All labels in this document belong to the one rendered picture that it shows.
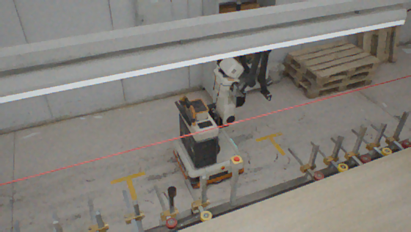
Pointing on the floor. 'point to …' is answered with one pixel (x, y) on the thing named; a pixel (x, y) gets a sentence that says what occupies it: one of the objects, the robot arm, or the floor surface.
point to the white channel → (175, 31)
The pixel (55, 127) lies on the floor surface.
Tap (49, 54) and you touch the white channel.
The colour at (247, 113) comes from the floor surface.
